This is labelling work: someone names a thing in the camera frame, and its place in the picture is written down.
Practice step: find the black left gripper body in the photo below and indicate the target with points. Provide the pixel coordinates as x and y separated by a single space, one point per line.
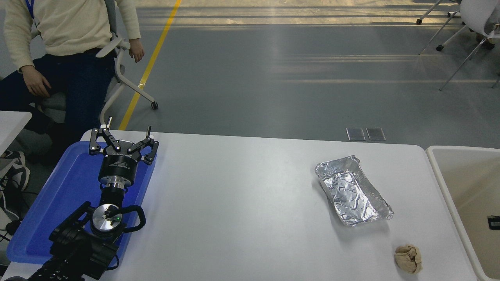
117 166

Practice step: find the person's left hand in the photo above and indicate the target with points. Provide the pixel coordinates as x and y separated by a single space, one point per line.
136 48

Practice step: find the person's right hand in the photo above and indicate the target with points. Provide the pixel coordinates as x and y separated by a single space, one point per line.
36 82

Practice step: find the large pale bin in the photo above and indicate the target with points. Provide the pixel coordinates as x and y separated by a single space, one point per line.
468 175

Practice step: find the blue plastic tray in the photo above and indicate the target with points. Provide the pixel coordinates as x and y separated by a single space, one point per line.
58 195

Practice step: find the crumpled tan paper ball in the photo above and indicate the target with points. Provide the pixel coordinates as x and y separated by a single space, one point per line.
408 257

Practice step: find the grey white sneaker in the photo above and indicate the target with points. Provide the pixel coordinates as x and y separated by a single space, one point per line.
19 168

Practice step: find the grey white office chair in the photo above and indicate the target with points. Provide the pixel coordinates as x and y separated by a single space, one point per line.
112 46

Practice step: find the white side table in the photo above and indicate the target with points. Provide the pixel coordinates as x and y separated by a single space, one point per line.
11 125

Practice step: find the person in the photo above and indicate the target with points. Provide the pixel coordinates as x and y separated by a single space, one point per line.
62 23

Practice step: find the crumpled foil tray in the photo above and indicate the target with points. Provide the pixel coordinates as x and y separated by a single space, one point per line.
351 195

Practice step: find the grey floor outlet plate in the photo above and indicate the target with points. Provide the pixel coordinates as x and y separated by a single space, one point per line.
355 134
375 134

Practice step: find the white chair with metal legs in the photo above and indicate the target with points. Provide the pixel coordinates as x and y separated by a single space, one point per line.
474 15

